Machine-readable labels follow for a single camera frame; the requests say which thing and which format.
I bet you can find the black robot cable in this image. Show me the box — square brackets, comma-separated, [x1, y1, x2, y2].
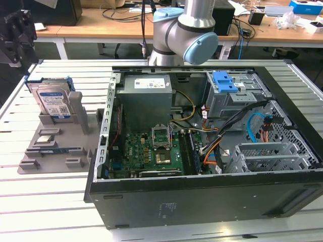
[140, 0, 149, 59]

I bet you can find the blue plastic latch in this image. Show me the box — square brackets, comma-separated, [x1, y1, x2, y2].
[212, 72, 240, 93]

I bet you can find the black PC case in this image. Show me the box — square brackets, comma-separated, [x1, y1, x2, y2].
[83, 66, 323, 229]

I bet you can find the orange and black power wire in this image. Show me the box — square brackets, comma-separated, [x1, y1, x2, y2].
[261, 117, 275, 142]

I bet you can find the green motherboard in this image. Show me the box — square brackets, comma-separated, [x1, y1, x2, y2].
[108, 131, 202, 177]

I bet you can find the blue RAM stick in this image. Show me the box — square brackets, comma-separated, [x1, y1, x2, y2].
[40, 148, 69, 155]

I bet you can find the CPU socket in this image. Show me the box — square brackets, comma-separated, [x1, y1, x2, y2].
[150, 125, 173, 149]

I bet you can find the black computer tower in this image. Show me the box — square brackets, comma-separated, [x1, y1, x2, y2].
[24, 0, 83, 26]

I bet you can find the black cable bundle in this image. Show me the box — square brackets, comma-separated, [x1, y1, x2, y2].
[201, 99, 268, 155]

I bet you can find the grey optical drive cage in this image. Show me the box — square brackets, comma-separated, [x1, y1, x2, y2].
[204, 71, 274, 119]

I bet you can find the small black box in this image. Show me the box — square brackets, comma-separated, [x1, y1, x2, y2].
[248, 11, 265, 25]

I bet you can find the yellow wire bundle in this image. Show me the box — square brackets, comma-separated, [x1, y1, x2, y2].
[170, 90, 197, 122]

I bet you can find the white cardboard box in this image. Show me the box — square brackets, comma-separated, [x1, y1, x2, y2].
[306, 21, 323, 35]

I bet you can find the black speaker box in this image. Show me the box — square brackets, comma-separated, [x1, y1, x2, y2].
[213, 6, 236, 36]

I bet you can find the grey power supply unit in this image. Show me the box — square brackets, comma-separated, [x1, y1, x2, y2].
[115, 75, 174, 127]

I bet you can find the silver laptop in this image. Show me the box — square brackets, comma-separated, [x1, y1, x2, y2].
[264, 5, 295, 18]

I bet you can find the blue and white box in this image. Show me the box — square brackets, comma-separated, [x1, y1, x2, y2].
[289, 0, 319, 14]

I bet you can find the hard disk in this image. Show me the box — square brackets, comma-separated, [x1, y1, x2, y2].
[26, 76, 74, 122]

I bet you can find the black graphics card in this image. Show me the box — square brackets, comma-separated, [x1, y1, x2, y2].
[130, 169, 183, 177]

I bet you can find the red wire bundle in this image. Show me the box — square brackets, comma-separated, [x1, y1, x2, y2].
[201, 105, 220, 134]

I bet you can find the wooden desk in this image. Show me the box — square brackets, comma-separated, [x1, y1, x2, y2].
[0, 0, 323, 61]

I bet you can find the RAM stick in slot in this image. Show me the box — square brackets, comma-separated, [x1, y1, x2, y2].
[188, 132, 203, 175]

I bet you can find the blue data wire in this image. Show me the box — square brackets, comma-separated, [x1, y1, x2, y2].
[246, 112, 274, 142]

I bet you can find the silver CPU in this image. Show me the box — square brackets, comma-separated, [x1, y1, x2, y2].
[37, 135, 54, 145]

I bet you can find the clear plastic bag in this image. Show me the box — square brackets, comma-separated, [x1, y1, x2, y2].
[274, 12, 301, 30]

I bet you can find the grey parts rack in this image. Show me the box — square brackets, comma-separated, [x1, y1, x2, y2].
[17, 91, 105, 175]

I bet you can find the orange wire bundle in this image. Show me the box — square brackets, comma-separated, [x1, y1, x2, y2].
[201, 143, 221, 166]

